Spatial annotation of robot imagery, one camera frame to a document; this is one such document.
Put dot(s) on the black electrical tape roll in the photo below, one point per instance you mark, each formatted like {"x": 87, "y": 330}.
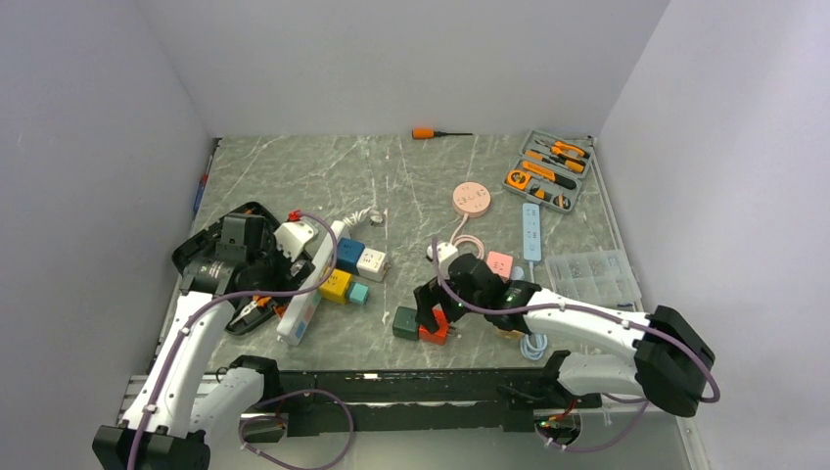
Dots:
{"x": 562, "y": 203}

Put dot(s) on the blue red pen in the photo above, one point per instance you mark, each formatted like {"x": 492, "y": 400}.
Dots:
{"x": 202, "y": 184}

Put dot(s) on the orange handled pliers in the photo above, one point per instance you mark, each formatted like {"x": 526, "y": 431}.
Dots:
{"x": 255, "y": 305}

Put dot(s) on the white cube adapter with picture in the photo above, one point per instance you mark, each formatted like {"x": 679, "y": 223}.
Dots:
{"x": 373, "y": 265}

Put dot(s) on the clear plastic screw box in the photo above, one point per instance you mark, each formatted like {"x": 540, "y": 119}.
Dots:
{"x": 602, "y": 278}

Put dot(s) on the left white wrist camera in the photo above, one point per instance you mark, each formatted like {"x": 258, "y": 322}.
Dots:
{"x": 294, "y": 235}

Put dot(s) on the grey tool case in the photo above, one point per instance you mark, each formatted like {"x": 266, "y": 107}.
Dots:
{"x": 555, "y": 165}

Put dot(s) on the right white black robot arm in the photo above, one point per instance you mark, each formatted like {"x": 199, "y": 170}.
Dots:
{"x": 657, "y": 356}

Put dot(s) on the dark blue cube adapter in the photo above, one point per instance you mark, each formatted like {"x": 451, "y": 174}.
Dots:
{"x": 349, "y": 253}

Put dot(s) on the orange handled screwdriver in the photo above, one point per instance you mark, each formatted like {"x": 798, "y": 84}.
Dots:
{"x": 429, "y": 133}

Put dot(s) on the red cube adapter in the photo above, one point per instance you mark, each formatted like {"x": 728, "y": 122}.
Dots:
{"x": 438, "y": 337}

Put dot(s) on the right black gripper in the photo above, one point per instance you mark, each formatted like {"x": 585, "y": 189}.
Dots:
{"x": 430, "y": 295}

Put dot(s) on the dark green cube adapter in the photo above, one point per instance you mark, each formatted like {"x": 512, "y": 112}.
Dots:
{"x": 405, "y": 325}

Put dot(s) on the yellow cube adapter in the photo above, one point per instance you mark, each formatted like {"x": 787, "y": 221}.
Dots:
{"x": 335, "y": 286}

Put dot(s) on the teal small plug adapter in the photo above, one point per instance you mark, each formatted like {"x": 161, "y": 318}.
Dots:
{"x": 357, "y": 293}

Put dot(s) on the white power strip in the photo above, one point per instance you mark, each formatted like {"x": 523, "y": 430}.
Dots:
{"x": 298, "y": 313}

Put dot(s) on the yellow tape measure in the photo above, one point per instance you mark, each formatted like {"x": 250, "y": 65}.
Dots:
{"x": 517, "y": 179}

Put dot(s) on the light blue power strip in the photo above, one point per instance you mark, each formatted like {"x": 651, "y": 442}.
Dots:
{"x": 531, "y": 233}

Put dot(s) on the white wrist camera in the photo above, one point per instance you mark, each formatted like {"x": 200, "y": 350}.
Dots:
{"x": 446, "y": 253}
{"x": 294, "y": 235}

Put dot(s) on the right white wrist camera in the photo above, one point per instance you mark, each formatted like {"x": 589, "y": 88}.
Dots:
{"x": 446, "y": 253}

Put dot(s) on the tan wooden cube adapter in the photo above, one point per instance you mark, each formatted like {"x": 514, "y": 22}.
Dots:
{"x": 510, "y": 335}

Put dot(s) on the pink cube adapter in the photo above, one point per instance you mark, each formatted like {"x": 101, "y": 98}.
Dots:
{"x": 500, "y": 264}

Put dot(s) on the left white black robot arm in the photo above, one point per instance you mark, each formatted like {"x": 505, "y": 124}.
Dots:
{"x": 166, "y": 426}

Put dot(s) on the black aluminium base frame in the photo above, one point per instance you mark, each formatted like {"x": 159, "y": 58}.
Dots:
{"x": 512, "y": 399}

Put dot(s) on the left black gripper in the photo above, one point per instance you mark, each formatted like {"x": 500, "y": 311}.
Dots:
{"x": 280, "y": 281}

